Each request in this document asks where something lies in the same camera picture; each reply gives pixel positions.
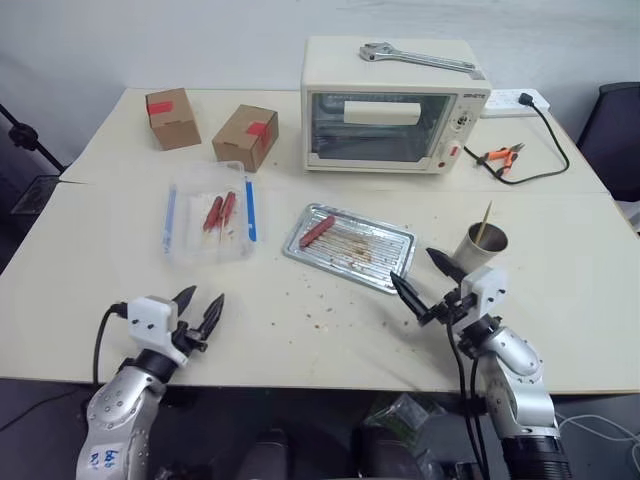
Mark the silver adjustable wrench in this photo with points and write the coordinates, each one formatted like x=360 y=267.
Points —
x=415 y=59

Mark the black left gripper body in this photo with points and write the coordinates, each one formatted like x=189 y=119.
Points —
x=190 y=339

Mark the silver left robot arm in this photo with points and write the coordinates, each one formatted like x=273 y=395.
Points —
x=117 y=405

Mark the dark office chair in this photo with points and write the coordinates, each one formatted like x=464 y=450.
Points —
x=615 y=130

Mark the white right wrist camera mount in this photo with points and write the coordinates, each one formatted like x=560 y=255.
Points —
x=487 y=287

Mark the metal cup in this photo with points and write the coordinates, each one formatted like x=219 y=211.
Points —
x=470 y=256

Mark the white power strip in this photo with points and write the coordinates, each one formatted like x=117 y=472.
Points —
x=500 y=103

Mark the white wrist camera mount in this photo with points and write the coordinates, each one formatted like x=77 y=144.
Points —
x=147 y=320
x=487 y=287

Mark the black tripod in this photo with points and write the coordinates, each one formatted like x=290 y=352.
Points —
x=25 y=135

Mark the thin wooden stick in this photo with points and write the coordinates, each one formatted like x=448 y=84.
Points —
x=484 y=221

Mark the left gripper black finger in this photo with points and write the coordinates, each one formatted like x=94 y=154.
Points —
x=185 y=305
x=212 y=315

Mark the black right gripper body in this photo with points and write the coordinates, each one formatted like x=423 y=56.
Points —
x=447 y=309

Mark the cream toaster oven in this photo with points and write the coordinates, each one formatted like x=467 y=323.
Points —
x=325 y=65

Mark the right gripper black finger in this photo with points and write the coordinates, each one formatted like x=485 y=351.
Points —
x=448 y=265
x=410 y=296

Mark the clear container with blue clips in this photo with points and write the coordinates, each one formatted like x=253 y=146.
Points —
x=182 y=242

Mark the red sausage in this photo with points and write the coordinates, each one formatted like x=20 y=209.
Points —
x=317 y=231
x=228 y=207
x=212 y=215

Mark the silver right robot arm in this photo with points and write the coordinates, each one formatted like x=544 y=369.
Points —
x=520 y=370

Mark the silver baking tray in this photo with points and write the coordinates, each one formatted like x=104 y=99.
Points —
x=360 y=260

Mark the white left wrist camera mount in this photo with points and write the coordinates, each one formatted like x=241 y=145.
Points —
x=147 y=320

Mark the cardboard box with red tape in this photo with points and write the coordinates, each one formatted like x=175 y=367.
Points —
x=175 y=125
x=235 y=145

